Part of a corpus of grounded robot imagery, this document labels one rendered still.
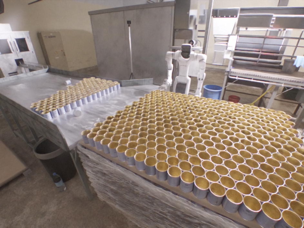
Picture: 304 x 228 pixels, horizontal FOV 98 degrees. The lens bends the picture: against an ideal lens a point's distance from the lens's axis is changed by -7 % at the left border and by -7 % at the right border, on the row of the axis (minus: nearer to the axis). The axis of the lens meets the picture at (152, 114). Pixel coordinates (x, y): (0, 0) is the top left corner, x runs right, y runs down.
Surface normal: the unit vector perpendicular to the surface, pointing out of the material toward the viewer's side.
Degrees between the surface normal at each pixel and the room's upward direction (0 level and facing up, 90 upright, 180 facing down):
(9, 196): 0
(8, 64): 90
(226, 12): 90
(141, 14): 90
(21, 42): 90
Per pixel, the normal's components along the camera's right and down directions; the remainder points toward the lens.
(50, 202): 0.00, -0.87
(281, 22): -0.51, 0.43
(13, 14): 0.86, 0.26
